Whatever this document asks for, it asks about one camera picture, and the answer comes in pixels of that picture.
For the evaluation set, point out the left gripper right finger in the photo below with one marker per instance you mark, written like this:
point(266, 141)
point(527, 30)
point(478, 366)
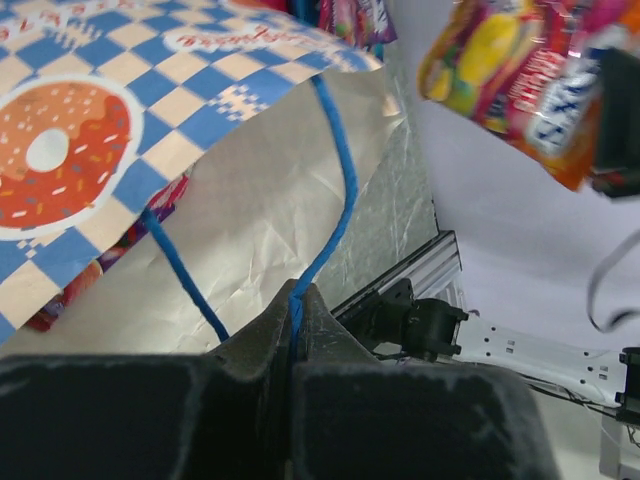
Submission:
point(397, 413)

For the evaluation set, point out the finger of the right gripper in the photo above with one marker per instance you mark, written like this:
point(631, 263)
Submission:
point(617, 120)

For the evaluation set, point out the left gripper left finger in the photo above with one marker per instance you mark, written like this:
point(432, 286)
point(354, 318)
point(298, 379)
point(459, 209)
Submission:
point(216, 415)

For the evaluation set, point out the green orange Foxs candy bag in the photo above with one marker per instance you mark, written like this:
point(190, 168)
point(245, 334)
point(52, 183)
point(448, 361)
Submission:
point(529, 73)

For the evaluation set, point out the purple Foxs candy bag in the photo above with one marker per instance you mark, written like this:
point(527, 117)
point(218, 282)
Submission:
point(364, 24)

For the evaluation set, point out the blue checkered paper bag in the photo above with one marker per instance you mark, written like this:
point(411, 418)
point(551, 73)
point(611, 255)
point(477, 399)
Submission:
point(105, 103)

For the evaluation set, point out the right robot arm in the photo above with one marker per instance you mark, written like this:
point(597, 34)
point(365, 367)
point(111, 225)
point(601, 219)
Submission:
point(526, 275)

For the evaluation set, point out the red pink candy packet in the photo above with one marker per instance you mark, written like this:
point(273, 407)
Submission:
point(162, 205)

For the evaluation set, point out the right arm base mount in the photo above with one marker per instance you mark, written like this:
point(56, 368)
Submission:
point(381, 317)

